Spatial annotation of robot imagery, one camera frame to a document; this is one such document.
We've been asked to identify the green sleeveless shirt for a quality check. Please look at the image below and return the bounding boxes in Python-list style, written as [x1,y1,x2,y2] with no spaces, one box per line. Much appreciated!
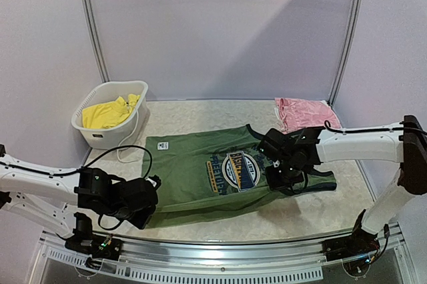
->
[141,125,337,229]

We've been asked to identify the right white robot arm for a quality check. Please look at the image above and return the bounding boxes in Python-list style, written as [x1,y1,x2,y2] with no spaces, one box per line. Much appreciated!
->
[258,115,426,255]

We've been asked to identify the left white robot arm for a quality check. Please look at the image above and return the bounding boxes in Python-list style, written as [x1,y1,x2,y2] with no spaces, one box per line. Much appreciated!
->
[1,147,161,237]

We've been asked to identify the white plastic laundry basket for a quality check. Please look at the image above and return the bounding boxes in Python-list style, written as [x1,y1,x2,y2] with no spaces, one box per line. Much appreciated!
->
[71,81,149,150]

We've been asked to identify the pink folded shorts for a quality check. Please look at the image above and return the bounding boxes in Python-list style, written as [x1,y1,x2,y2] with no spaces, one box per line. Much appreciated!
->
[274,97,342,133]

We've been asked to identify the white folded garment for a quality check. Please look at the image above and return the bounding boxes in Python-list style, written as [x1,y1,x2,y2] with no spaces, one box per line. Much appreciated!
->
[320,100,332,107]

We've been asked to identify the yellow garment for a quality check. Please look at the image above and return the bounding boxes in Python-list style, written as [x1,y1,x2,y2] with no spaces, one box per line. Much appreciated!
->
[82,93,140,129]

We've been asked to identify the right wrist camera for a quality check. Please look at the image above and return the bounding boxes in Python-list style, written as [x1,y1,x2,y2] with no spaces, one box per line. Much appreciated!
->
[258,128,291,166]

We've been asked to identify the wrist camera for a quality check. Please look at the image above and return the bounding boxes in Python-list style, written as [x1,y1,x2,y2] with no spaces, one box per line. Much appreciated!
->
[145,175,161,190]
[258,128,291,166]

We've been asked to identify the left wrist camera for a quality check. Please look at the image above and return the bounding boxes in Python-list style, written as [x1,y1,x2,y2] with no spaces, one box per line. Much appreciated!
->
[145,175,161,190]

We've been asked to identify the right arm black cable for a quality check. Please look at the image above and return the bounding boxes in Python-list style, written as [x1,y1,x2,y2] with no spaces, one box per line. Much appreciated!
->
[286,120,427,197]

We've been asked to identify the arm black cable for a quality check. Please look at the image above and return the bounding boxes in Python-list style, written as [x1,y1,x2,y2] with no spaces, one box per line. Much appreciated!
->
[286,120,427,197]
[0,145,153,231]

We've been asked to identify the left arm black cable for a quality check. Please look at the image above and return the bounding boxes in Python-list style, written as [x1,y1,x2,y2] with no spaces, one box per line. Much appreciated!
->
[0,145,153,231]

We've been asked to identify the aluminium front rail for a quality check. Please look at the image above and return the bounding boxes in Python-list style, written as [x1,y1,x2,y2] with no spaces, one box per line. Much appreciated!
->
[30,223,417,283]

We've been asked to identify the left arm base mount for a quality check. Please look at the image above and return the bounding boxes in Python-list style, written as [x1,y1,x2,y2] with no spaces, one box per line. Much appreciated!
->
[65,213,123,271]

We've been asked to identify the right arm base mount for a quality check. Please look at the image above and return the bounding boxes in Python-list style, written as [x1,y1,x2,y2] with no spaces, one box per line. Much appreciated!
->
[322,209,390,277]

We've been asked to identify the right aluminium corner post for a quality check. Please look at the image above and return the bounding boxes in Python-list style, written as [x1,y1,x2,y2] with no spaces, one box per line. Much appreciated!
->
[328,0,362,108]

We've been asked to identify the aluminium corner post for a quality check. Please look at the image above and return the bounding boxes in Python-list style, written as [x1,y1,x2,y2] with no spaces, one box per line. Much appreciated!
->
[81,0,110,83]
[328,0,362,108]

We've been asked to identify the left aluminium corner post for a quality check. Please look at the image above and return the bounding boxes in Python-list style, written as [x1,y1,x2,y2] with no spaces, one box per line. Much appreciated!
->
[81,0,110,83]

